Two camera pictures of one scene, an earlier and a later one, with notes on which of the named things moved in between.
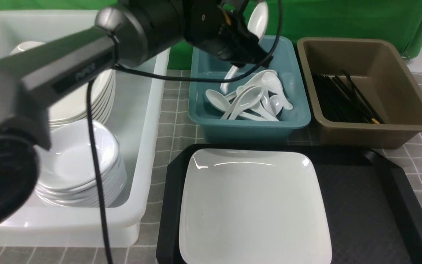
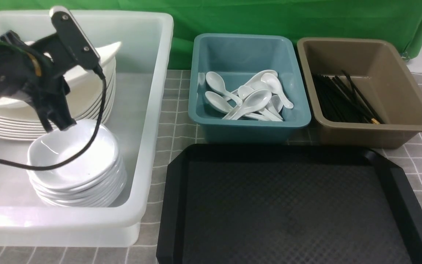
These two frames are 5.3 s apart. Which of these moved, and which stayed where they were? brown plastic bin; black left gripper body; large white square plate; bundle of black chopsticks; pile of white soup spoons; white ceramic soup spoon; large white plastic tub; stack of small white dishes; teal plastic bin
Moved: white ceramic soup spoon; black left gripper body; large white square plate
Stayed: bundle of black chopsticks; stack of small white dishes; teal plastic bin; brown plastic bin; large white plastic tub; pile of white soup spoons
